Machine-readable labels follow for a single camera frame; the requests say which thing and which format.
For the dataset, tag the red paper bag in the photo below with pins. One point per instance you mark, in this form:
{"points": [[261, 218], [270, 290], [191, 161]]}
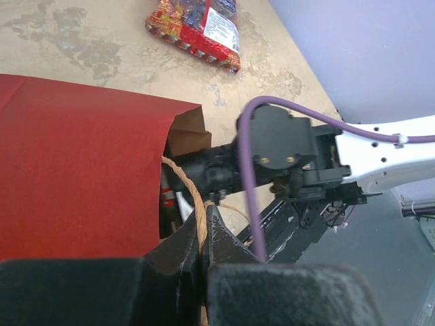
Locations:
{"points": [[81, 167]]}

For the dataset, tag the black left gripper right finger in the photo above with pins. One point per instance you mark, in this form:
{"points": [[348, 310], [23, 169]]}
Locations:
{"points": [[243, 291]]}

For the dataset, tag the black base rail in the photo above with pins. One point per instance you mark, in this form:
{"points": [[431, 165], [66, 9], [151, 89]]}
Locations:
{"points": [[290, 228]]}

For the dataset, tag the red snack packet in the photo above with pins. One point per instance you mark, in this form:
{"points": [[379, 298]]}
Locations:
{"points": [[206, 29]]}

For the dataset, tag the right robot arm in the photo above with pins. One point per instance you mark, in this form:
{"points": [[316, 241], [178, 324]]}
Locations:
{"points": [[308, 157]]}

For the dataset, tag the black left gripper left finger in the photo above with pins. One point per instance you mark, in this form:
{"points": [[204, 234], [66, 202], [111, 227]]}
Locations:
{"points": [[159, 288]]}

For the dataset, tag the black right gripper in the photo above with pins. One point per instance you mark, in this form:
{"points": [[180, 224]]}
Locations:
{"points": [[214, 171]]}

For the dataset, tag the silver foil snack packet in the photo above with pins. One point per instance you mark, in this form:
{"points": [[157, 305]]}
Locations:
{"points": [[185, 208]]}

